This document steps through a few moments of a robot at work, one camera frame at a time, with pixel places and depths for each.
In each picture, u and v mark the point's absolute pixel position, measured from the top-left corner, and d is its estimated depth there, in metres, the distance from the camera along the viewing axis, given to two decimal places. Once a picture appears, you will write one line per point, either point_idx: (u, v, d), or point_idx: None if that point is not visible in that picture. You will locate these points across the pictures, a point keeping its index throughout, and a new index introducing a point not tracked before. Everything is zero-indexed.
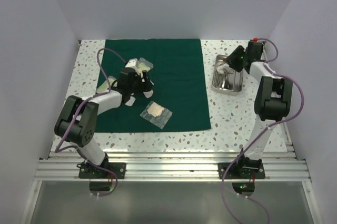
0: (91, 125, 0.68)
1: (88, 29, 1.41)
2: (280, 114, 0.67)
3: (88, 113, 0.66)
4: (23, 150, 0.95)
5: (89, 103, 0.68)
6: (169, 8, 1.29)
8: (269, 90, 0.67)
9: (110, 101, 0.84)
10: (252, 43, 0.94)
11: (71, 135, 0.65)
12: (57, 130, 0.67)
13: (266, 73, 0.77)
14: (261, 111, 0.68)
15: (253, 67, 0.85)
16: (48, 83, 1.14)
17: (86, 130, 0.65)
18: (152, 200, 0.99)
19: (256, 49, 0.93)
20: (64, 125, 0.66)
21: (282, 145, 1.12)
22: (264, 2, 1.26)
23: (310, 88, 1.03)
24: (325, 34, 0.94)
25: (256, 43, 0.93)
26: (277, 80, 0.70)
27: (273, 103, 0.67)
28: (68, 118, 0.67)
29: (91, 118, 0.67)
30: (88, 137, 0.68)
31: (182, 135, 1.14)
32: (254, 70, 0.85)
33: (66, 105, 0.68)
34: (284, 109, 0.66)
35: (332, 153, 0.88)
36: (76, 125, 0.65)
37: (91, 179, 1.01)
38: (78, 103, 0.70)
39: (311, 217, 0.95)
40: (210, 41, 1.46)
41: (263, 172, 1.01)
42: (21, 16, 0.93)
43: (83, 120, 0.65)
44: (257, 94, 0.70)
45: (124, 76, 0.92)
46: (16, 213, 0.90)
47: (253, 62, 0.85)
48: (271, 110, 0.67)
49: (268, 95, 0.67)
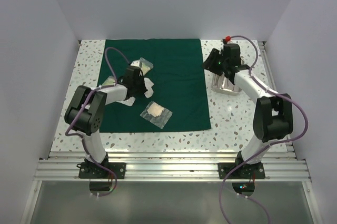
0: (100, 114, 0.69)
1: (88, 29, 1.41)
2: (284, 133, 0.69)
3: (97, 100, 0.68)
4: (23, 151, 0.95)
5: (98, 92, 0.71)
6: (169, 8, 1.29)
8: (270, 113, 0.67)
9: (116, 94, 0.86)
10: (230, 48, 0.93)
11: (80, 123, 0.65)
12: (66, 118, 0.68)
13: (258, 89, 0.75)
14: (266, 135, 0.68)
15: (241, 79, 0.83)
16: (48, 84, 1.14)
17: (95, 118, 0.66)
18: (152, 201, 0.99)
19: (235, 54, 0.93)
20: (73, 113, 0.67)
21: (282, 145, 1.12)
22: (265, 2, 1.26)
23: (310, 88, 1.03)
24: (325, 33, 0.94)
25: (234, 47, 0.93)
26: (273, 98, 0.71)
27: (275, 125, 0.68)
28: (77, 106, 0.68)
29: (100, 107, 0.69)
30: (96, 125, 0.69)
31: (182, 135, 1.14)
32: (242, 83, 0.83)
33: (75, 94, 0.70)
34: (286, 128, 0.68)
35: (332, 153, 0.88)
36: (86, 113, 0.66)
37: (91, 179, 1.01)
38: (87, 93, 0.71)
39: (311, 217, 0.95)
40: (210, 41, 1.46)
41: (263, 172, 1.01)
42: (20, 16, 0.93)
43: (93, 108, 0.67)
44: (257, 117, 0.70)
45: (129, 72, 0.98)
46: (16, 213, 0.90)
47: (239, 74, 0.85)
48: (276, 133, 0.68)
49: (270, 118, 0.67)
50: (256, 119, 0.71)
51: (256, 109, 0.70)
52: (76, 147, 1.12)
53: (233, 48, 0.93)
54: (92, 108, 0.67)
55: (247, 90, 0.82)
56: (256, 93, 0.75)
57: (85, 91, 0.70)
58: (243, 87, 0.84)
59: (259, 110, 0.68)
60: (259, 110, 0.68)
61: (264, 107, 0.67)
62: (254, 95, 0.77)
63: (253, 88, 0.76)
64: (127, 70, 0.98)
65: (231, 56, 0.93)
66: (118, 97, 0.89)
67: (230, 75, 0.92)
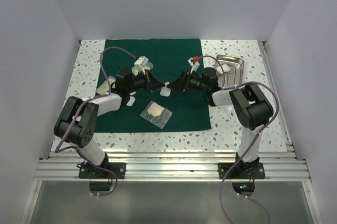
0: (91, 126, 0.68)
1: (88, 29, 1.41)
2: (266, 115, 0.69)
3: (88, 113, 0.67)
4: (23, 151, 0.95)
5: (89, 103, 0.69)
6: (169, 8, 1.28)
8: (244, 99, 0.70)
9: (110, 104, 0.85)
10: (209, 78, 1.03)
11: (71, 136, 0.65)
12: (56, 130, 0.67)
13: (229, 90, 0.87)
14: (251, 122, 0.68)
15: (218, 95, 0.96)
16: (48, 84, 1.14)
17: (86, 130, 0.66)
18: (152, 201, 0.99)
19: (214, 82, 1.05)
20: (63, 125, 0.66)
21: (282, 145, 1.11)
22: (265, 2, 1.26)
23: (310, 88, 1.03)
24: (325, 34, 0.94)
25: (213, 77, 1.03)
26: (244, 89, 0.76)
27: (255, 108, 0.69)
28: (68, 118, 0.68)
29: (91, 119, 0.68)
30: (87, 137, 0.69)
31: (182, 135, 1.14)
32: (221, 96, 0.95)
33: (66, 106, 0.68)
34: (266, 108, 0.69)
35: (332, 154, 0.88)
36: (76, 126, 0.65)
37: (91, 179, 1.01)
38: (78, 104, 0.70)
39: (311, 217, 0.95)
40: (210, 41, 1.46)
41: (263, 172, 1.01)
42: (20, 16, 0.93)
43: (83, 121, 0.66)
44: (237, 108, 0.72)
45: (120, 79, 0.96)
46: (16, 213, 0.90)
47: (215, 93, 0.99)
48: (258, 116, 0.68)
49: (246, 105, 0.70)
50: (238, 112, 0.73)
51: (234, 104, 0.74)
52: None
53: (211, 77, 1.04)
54: (82, 120, 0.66)
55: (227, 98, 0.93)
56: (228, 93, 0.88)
57: (76, 103, 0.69)
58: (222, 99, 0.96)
59: (235, 101, 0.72)
60: (235, 101, 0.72)
61: (235, 95, 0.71)
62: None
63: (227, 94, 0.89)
64: (118, 78, 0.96)
65: (210, 84, 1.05)
66: (112, 106, 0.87)
67: (209, 100, 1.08)
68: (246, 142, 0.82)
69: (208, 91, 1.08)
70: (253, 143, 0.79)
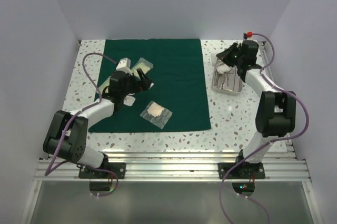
0: (81, 141, 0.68)
1: (89, 29, 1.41)
2: (285, 130, 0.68)
3: (77, 129, 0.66)
4: (23, 151, 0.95)
5: (77, 117, 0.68)
6: (169, 8, 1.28)
8: (273, 107, 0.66)
9: (101, 112, 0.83)
10: (248, 47, 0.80)
11: (61, 153, 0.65)
12: (46, 147, 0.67)
13: (265, 85, 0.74)
14: (266, 129, 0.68)
15: (249, 75, 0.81)
16: (48, 84, 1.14)
17: (76, 147, 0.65)
18: (152, 201, 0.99)
19: (251, 53, 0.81)
20: (52, 142, 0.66)
21: (282, 145, 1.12)
22: (265, 1, 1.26)
23: (310, 89, 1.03)
24: (325, 34, 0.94)
25: (252, 46, 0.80)
26: (279, 94, 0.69)
27: (277, 121, 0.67)
28: (57, 135, 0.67)
29: (81, 134, 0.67)
30: (78, 153, 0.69)
31: (182, 135, 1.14)
32: (253, 81, 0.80)
33: (53, 122, 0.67)
34: (287, 126, 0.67)
35: (332, 154, 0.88)
36: (66, 142, 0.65)
37: (91, 179, 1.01)
38: (67, 117, 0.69)
39: (311, 217, 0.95)
40: (210, 41, 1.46)
41: (263, 172, 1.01)
42: (20, 16, 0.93)
43: (73, 137, 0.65)
44: (260, 110, 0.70)
45: (114, 82, 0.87)
46: (16, 213, 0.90)
47: (249, 70, 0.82)
48: (276, 128, 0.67)
49: (271, 114, 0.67)
50: (259, 113, 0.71)
51: (260, 103, 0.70)
52: None
53: (251, 46, 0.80)
54: (72, 137, 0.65)
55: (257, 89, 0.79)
56: (263, 86, 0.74)
57: (63, 117, 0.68)
58: (252, 84, 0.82)
59: (263, 104, 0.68)
60: (263, 105, 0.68)
61: (267, 101, 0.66)
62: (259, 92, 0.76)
63: (261, 86, 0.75)
64: (111, 81, 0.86)
65: (248, 55, 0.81)
66: (104, 113, 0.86)
67: (243, 73, 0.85)
68: (254, 145, 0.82)
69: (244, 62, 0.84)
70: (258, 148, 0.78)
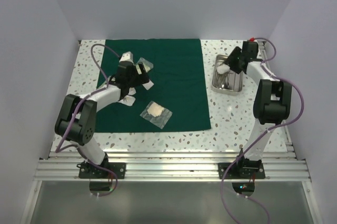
0: (90, 123, 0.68)
1: (89, 29, 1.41)
2: (279, 117, 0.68)
3: (87, 111, 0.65)
4: (23, 151, 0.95)
5: (87, 100, 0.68)
6: (169, 8, 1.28)
8: (268, 93, 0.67)
9: (109, 97, 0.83)
10: (247, 42, 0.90)
11: (71, 134, 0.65)
12: (57, 130, 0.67)
13: (263, 75, 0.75)
14: (260, 115, 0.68)
15: (249, 67, 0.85)
16: (48, 84, 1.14)
17: (86, 128, 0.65)
18: (152, 201, 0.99)
19: (251, 49, 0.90)
20: (63, 124, 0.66)
21: (282, 145, 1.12)
22: (265, 1, 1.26)
23: (310, 89, 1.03)
24: (325, 34, 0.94)
25: (252, 42, 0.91)
26: (276, 83, 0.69)
27: (272, 107, 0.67)
28: (67, 117, 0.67)
29: (91, 116, 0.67)
30: (88, 135, 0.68)
31: (182, 135, 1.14)
32: (253, 71, 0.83)
33: (64, 105, 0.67)
34: (283, 113, 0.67)
35: (332, 154, 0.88)
36: (76, 124, 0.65)
37: (91, 179, 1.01)
38: (76, 101, 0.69)
39: (311, 217, 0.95)
40: (210, 41, 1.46)
41: (263, 172, 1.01)
42: (20, 16, 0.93)
43: (82, 119, 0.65)
44: (256, 97, 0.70)
45: (122, 69, 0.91)
46: (16, 213, 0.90)
47: (250, 62, 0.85)
48: (270, 114, 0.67)
49: (267, 99, 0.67)
50: (255, 100, 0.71)
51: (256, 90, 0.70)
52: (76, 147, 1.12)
53: (252, 43, 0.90)
54: (81, 119, 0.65)
55: (256, 79, 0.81)
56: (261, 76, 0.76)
57: (73, 100, 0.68)
58: (253, 75, 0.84)
59: (259, 90, 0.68)
60: (258, 91, 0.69)
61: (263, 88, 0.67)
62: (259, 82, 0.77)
63: (260, 75, 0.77)
64: (119, 68, 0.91)
65: (248, 50, 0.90)
66: (112, 98, 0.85)
67: (244, 66, 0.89)
68: (253, 136, 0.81)
69: (245, 56, 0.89)
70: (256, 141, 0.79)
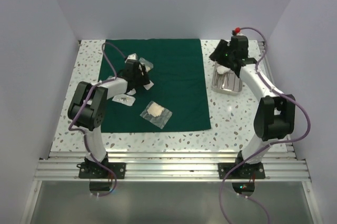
0: (102, 109, 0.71)
1: (89, 29, 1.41)
2: (284, 132, 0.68)
3: (99, 96, 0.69)
4: (23, 151, 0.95)
5: (99, 87, 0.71)
6: (169, 8, 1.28)
8: (271, 112, 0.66)
9: (116, 88, 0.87)
10: (238, 40, 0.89)
11: (83, 117, 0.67)
12: (69, 114, 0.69)
13: (263, 87, 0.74)
14: (266, 133, 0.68)
15: (243, 71, 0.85)
16: (48, 84, 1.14)
17: (97, 113, 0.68)
18: (152, 201, 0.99)
19: (243, 46, 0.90)
20: (76, 109, 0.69)
21: (282, 145, 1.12)
22: (265, 1, 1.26)
23: (310, 88, 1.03)
24: (325, 34, 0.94)
25: (242, 38, 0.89)
26: (277, 98, 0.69)
27: (276, 125, 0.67)
28: (80, 103, 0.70)
29: (102, 101, 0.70)
30: (99, 119, 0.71)
31: (182, 135, 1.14)
32: (247, 78, 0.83)
33: (77, 90, 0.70)
34: (287, 128, 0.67)
35: (332, 154, 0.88)
36: (88, 108, 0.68)
37: (91, 179, 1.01)
38: (88, 88, 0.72)
39: (311, 217, 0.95)
40: (210, 41, 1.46)
41: (263, 172, 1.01)
42: (20, 16, 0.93)
43: (96, 104, 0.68)
44: (259, 116, 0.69)
45: (129, 65, 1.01)
46: (16, 214, 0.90)
47: (243, 67, 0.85)
48: (276, 131, 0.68)
49: (271, 118, 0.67)
50: (258, 118, 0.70)
51: (258, 108, 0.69)
52: (76, 147, 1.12)
53: (241, 39, 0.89)
54: (93, 103, 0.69)
55: (252, 87, 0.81)
56: (260, 89, 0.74)
57: (86, 87, 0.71)
58: (247, 80, 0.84)
59: (261, 109, 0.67)
60: (260, 110, 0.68)
61: (266, 108, 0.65)
62: (257, 91, 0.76)
63: (257, 85, 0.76)
64: (127, 64, 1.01)
65: (239, 48, 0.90)
66: (119, 89, 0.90)
67: (236, 67, 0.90)
68: (254, 146, 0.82)
69: (236, 56, 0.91)
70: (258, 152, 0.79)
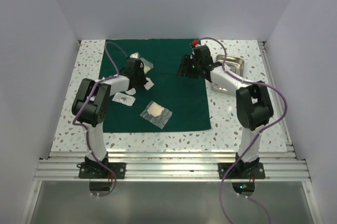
0: (105, 105, 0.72)
1: (89, 29, 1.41)
2: (267, 117, 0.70)
3: (102, 92, 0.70)
4: (23, 150, 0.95)
5: (102, 84, 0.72)
6: (169, 7, 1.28)
8: (249, 99, 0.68)
9: (119, 86, 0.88)
10: (200, 50, 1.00)
11: (87, 114, 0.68)
12: (73, 110, 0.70)
13: (235, 82, 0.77)
14: (251, 122, 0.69)
15: (214, 75, 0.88)
16: (48, 83, 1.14)
17: (100, 109, 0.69)
18: (152, 200, 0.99)
19: (205, 54, 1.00)
20: (80, 105, 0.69)
21: (282, 145, 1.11)
22: (265, 1, 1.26)
23: (310, 88, 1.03)
24: (325, 34, 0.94)
25: (204, 48, 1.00)
26: (250, 87, 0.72)
27: (258, 111, 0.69)
28: (83, 98, 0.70)
29: (106, 98, 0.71)
30: (102, 116, 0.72)
31: (182, 135, 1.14)
32: (219, 79, 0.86)
33: (81, 86, 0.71)
34: (268, 112, 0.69)
35: (331, 154, 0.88)
36: (91, 104, 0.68)
37: (91, 179, 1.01)
38: (91, 85, 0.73)
39: (311, 217, 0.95)
40: (210, 41, 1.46)
41: (263, 172, 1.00)
42: (20, 16, 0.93)
43: (99, 100, 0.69)
44: (240, 107, 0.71)
45: (131, 63, 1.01)
46: (16, 213, 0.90)
47: (212, 71, 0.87)
48: (260, 118, 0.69)
49: (251, 106, 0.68)
50: (240, 110, 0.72)
51: (237, 100, 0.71)
52: (76, 147, 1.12)
53: (202, 49, 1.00)
54: (97, 99, 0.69)
55: (226, 86, 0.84)
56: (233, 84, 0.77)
57: (90, 84, 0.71)
58: (220, 83, 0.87)
59: (240, 100, 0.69)
60: (240, 101, 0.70)
61: (243, 96, 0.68)
62: (231, 87, 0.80)
63: (230, 82, 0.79)
64: (129, 61, 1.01)
65: (203, 56, 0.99)
66: (121, 88, 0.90)
67: (206, 74, 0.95)
68: (246, 141, 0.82)
69: (203, 65, 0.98)
70: (252, 143, 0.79)
